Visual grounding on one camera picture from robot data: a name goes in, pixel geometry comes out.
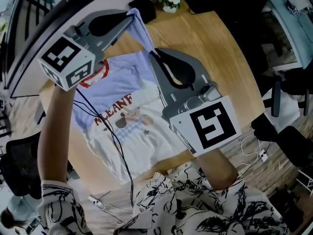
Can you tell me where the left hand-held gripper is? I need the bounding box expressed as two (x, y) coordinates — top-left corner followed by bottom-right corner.
(38, 9), (134, 92)

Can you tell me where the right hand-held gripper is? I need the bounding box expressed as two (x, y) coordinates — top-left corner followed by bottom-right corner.
(148, 47), (242, 157)

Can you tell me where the white and lilac raglan shirt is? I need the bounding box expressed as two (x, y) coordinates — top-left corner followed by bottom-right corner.
(72, 7), (190, 184)

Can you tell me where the person's right forearm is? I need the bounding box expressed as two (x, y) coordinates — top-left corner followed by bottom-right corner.
(195, 147), (239, 192)

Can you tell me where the person's left forearm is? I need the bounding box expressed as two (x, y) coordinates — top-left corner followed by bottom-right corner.
(36, 83), (78, 185)

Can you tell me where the black square pen holder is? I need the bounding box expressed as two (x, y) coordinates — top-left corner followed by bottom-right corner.
(128, 0), (157, 24)

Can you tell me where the black pouch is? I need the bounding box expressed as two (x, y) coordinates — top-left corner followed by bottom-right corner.
(182, 0), (216, 16)

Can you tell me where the white desk partition panel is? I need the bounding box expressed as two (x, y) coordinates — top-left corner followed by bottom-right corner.
(3, 0), (137, 99)

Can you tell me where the white paper sheet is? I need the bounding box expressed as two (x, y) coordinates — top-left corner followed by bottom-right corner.
(263, 87), (301, 132)

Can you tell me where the person's black white patterned top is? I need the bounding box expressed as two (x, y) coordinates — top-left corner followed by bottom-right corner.
(36, 165), (291, 235)

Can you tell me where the low black office chair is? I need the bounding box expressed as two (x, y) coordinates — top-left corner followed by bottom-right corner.
(251, 77), (313, 168)

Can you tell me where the light blue desk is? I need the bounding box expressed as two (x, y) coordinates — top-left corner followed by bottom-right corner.
(263, 0), (313, 71)

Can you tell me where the white power strip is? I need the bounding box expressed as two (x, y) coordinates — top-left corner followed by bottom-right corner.
(88, 195), (103, 208)

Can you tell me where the black mesh office chair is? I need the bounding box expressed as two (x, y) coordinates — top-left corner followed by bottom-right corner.
(0, 131), (74, 200)

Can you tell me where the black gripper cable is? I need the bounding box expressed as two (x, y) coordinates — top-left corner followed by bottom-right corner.
(73, 88), (135, 208)

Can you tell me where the white charger with cable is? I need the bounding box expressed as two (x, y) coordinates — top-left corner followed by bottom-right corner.
(234, 132), (269, 168)

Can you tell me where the small device with black cables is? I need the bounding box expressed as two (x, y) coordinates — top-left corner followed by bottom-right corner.
(286, 0), (301, 17)

